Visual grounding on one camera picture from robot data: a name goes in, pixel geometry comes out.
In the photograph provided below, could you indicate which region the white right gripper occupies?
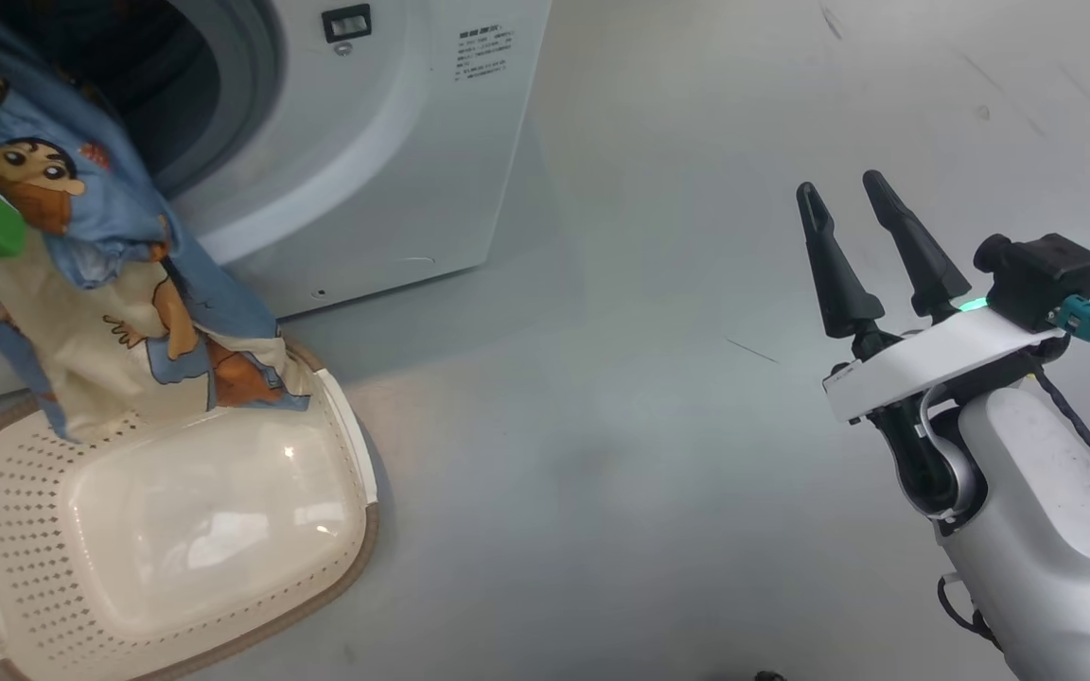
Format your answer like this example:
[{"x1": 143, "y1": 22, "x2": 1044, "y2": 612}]
[{"x1": 796, "y1": 170, "x2": 1073, "y2": 426}]

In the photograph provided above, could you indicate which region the blue cartoon print garment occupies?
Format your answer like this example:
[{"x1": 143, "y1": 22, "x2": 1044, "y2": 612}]
[{"x1": 0, "y1": 0, "x2": 312, "y2": 445}]

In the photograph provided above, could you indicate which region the cream perforated laundry basket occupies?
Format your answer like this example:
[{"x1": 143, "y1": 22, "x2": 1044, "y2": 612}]
[{"x1": 0, "y1": 339, "x2": 381, "y2": 681}]

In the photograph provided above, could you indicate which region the white front-load washing machine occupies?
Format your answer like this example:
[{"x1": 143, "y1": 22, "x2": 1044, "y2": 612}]
[{"x1": 0, "y1": 0, "x2": 554, "y2": 320}]

